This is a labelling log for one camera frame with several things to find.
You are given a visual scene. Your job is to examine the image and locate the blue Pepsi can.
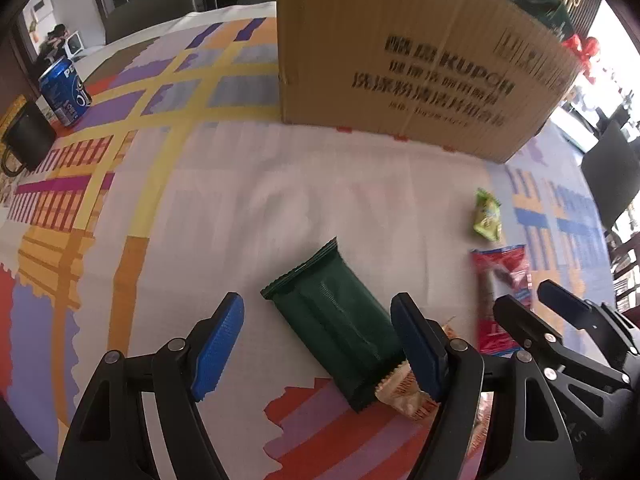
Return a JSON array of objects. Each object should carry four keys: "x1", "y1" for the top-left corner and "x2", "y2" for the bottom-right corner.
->
[{"x1": 38, "y1": 58, "x2": 92, "y2": 127}]

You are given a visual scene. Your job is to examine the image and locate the grey chair far left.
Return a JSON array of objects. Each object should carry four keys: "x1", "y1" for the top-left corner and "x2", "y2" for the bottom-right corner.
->
[{"x1": 104, "y1": 0, "x2": 196, "y2": 44}]

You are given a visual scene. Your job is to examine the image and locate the green knitted bag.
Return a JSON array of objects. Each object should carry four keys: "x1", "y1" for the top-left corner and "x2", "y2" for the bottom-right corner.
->
[{"x1": 514, "y1": 0, "x2": 575, "y2": 42}]

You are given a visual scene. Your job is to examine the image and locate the colourful patterned tablecloth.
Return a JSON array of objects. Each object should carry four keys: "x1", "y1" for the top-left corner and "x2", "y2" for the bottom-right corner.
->
[{"x1": 1, "y1": 3, "x2": 615, "y2": 479}]

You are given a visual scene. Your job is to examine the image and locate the yellow woven mat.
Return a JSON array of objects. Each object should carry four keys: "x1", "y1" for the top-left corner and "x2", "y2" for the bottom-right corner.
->
[{"x1": 0, "y1": 94, "x2": 27, "y2": 138}]

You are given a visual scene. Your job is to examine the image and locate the dark green snack packet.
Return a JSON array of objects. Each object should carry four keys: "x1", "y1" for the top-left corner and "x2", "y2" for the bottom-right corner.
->
[{"x1": 260, "y1": 238, "x2": 405, "y2": 413}]

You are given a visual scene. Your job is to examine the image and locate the gold orange snack packet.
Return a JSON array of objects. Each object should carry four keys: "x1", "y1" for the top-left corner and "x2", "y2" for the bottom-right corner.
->
[{"x1": 374, "y1": 318, "x2": 458, "y2": 424}]

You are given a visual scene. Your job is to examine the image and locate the red snack bar packet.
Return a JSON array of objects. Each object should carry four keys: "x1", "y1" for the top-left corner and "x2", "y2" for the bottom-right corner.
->
[{"x1": 471, "y1": 244, "x2": 532, "y2": 356}]

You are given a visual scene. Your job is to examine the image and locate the small green snack packet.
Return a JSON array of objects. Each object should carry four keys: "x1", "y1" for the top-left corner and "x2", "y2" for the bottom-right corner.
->
[{"x1": 473, "y1": 188, "x2": 502, "y2": 242}]

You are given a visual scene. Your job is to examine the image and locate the cardboard box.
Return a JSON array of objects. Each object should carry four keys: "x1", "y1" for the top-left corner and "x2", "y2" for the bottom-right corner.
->
[{"x1": 277, "y1": 0, "x2": 582, "y2": 162}]

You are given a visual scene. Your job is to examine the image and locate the person sitting in background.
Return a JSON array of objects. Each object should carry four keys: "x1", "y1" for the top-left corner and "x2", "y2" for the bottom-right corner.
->
[{"x1": 38, "y1": 24, "x2": 68, "y2": 64}]

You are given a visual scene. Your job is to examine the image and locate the red bow decoration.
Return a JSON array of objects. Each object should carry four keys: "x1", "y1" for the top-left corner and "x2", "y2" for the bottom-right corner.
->
[{"x1": 562, "y1": 34, "x2": 600, "y2": 84}]

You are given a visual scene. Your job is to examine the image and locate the dark chair at right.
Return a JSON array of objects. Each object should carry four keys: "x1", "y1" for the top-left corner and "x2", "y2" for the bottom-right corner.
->
[{"x1": 580, "y1": 120, "x2": 639, "y2": 230}]

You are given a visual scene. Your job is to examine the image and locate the black mug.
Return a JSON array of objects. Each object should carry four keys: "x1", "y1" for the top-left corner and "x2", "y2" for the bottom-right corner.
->
[{"x1": 1, "y1": 101, "x2": 56, "y2": 178}]

